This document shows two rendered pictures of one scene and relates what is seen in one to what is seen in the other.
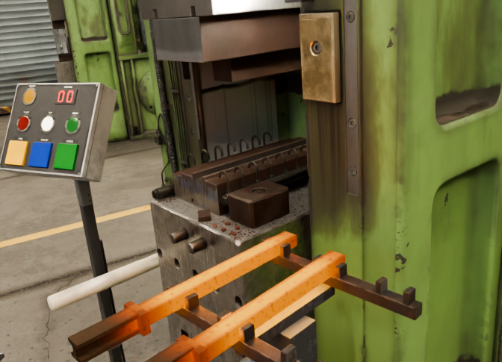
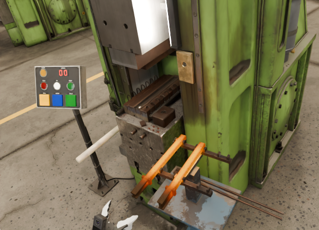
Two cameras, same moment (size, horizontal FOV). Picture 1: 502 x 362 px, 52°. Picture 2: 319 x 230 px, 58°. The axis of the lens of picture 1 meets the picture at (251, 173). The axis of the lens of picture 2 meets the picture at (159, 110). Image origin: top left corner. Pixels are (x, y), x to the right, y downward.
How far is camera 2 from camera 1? 67 cm
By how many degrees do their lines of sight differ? 18
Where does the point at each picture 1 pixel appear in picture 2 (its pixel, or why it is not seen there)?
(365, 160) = (205, 102)
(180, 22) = (125, 52)
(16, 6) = not seen: outside the picture
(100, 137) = (83, 89)
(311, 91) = (182, 78)
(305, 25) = (179, 55)
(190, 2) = (129, 47)
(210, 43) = (139, 61)
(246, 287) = (164, 149)
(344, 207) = (197, 116)
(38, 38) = not seen: outside the picture
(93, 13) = not seen: outside the picture
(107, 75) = (27, 4)
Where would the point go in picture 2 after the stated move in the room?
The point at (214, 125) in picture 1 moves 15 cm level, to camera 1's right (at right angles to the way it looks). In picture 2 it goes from (134, 77) to (155, 72)
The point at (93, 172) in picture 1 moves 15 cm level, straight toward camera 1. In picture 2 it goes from (84, 105) to (92, 115)
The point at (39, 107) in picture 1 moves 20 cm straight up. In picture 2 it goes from (50, 78) to (39, 50)
